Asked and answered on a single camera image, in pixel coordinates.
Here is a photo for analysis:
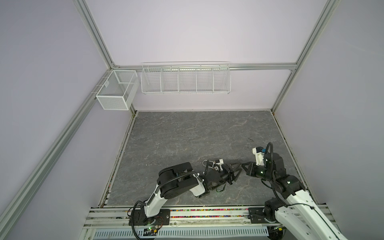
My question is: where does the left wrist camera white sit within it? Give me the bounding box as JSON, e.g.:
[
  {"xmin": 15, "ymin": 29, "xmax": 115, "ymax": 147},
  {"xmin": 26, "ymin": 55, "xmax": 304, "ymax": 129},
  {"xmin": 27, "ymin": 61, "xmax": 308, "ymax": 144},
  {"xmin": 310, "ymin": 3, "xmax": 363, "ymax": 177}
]
[{"xmin": 213, "ymin": 159, "xmax": 224, "ymax": 172}]

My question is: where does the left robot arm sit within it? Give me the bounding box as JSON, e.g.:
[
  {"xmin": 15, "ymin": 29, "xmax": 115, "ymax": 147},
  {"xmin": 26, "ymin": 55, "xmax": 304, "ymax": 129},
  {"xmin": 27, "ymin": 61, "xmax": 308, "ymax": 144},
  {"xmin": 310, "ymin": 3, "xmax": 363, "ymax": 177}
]
[{"xmin": 140, "ymin": 159, "xmax": 243, "ymax": 218}]

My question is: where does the white mesh box basket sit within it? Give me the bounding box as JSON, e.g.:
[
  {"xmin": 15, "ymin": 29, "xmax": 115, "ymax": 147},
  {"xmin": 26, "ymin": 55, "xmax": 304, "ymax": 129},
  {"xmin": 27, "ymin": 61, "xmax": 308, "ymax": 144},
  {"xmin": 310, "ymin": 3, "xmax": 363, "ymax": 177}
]
[{"xmin": 96, "ymin": 70, "xmax": 140, "ymax": 111}]

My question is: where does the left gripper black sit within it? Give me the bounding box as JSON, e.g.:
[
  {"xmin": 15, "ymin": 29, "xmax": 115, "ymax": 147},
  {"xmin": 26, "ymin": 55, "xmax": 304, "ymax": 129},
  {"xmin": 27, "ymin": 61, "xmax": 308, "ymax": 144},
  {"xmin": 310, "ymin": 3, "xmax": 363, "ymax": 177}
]
[{"xmin": 209, "ymin": 162, "xmax": 243, "ymax": 192}]

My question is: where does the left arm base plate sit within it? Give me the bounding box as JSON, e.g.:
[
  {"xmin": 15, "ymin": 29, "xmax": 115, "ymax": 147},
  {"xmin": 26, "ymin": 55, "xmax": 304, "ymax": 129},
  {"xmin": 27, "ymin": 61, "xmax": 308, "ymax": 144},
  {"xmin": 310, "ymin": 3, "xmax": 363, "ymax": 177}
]
[{"xmin": 128, "ymin": 208, "xmax": 171, "ymax": 226}]

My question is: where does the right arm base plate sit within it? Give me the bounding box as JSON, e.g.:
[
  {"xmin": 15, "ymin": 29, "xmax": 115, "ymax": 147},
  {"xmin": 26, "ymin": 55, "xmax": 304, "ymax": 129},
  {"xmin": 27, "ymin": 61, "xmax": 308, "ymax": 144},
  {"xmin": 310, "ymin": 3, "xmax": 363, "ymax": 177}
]
[{"xmin": 248, "ymin": 206, "xmax": 277, "ymax": 224}]

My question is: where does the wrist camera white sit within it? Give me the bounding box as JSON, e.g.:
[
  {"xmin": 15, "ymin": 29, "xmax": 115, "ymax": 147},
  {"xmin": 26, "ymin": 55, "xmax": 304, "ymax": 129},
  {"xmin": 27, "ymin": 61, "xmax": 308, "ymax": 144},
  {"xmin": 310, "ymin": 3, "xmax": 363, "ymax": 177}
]
[
  {"xmin": 252, "ymin": 147, "xmax": 266, "ymax": 166},
  {"xmin": 213, "ymin": 159, "xmax": 224, "ymax": 172}
]

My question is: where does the white wire shelf basket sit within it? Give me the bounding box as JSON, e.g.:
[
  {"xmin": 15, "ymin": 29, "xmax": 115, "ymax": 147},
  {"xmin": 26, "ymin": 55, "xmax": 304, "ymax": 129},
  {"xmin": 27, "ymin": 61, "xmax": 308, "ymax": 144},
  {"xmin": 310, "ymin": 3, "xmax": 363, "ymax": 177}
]
[{"xmin": 141, "ymin": 62, "xmax": 232, "ymax": 94}]

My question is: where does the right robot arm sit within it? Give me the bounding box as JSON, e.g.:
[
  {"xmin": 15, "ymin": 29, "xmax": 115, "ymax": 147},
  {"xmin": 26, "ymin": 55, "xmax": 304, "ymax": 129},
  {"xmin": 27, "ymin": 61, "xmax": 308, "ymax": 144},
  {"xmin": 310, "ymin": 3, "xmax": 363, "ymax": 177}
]
[{"xmin": 242, "ymin": 143, "xmax": 346, "ymax": 240}]

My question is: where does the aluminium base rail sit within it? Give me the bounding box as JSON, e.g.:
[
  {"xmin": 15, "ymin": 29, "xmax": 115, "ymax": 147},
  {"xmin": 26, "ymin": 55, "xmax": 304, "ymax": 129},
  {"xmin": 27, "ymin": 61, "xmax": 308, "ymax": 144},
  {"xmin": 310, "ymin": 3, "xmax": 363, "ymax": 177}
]
[{"xmin": 79, "ymin": 204, "xmax": 334, "ymax": 230}]

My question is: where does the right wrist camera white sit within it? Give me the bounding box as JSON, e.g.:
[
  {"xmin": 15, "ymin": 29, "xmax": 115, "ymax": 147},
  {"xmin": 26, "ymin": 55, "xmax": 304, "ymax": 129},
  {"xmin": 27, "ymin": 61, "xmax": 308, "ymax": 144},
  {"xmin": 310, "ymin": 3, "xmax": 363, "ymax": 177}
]
[{"xmin": 252, "ymin": 147, "xmax": 266, "ymax": 166}]

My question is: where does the brass padlock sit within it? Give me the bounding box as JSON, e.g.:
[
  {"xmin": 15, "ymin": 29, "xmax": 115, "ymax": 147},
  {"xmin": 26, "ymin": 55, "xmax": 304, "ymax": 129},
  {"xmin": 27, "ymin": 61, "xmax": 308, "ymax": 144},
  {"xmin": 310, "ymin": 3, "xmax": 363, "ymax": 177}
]
[{"xmin": 202, "ymin": 160, "xmax": 216, "ymax": 170}]

